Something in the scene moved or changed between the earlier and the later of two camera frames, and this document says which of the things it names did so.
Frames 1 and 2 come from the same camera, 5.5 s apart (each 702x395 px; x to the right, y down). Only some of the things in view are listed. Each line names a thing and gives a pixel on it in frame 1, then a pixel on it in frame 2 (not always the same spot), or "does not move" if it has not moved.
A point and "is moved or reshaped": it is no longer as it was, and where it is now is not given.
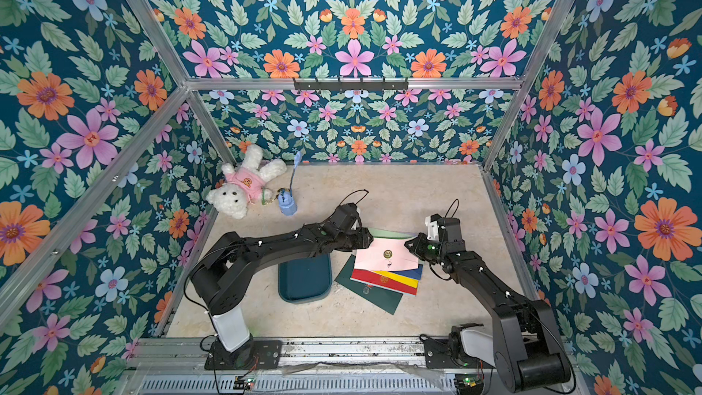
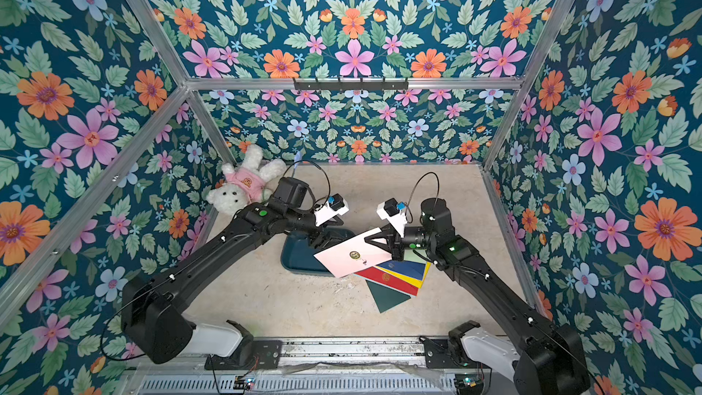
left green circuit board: x=242 y=382 does not move
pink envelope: x=388 y=254 is moved or reshaped
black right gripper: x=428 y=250 to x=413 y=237
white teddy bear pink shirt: x=244 y=186 does not move
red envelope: x=378 y=280 does not move
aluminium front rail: x=390 y=366 does not move
